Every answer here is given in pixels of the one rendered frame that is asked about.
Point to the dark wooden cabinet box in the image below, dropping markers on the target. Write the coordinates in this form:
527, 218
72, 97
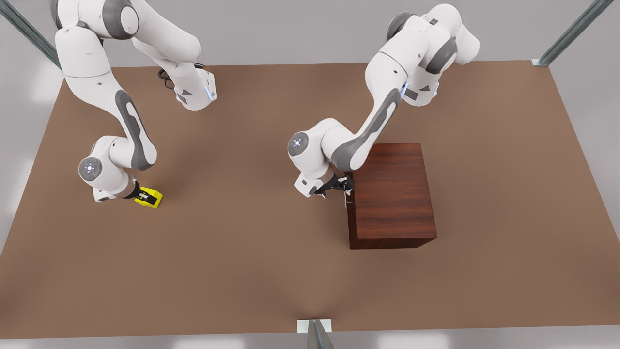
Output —
392, 194

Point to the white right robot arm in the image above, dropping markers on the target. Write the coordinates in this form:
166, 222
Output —
87, 63

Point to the silver frame post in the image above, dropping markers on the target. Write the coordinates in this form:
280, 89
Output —
571, 33
29, 30
317, 335

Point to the yellow block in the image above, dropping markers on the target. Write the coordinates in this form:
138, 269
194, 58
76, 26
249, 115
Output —
154, 198

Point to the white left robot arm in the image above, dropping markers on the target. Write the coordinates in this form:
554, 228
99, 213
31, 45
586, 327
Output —
402, 58

